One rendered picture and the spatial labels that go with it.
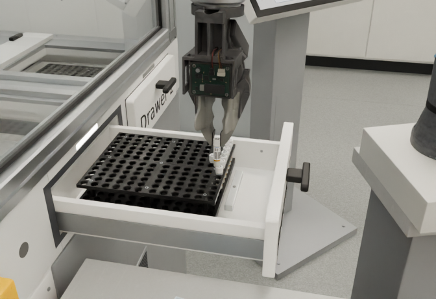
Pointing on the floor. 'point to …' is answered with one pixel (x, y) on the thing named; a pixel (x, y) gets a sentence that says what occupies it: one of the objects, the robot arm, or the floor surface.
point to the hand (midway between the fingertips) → (217, 135)
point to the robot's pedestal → (392, 249)
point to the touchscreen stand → (287, 112)
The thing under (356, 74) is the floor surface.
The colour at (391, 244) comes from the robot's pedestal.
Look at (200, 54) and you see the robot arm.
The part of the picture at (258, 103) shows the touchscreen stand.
